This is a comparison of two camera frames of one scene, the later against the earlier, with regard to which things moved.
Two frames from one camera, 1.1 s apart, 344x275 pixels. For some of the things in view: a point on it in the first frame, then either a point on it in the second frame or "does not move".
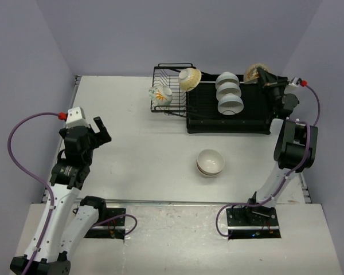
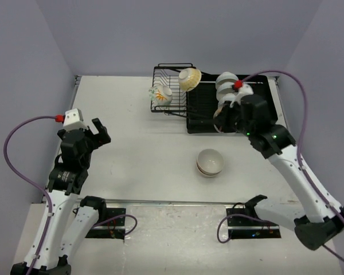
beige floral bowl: x=210 y=161 does not move
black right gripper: x=271 y=81 to x=222 y=118
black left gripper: x=100 y=137 does not move
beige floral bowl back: x=251 y=73 to x=219 y=109
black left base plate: x=114 y=229 does not move
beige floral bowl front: x=210 y=175 does not move
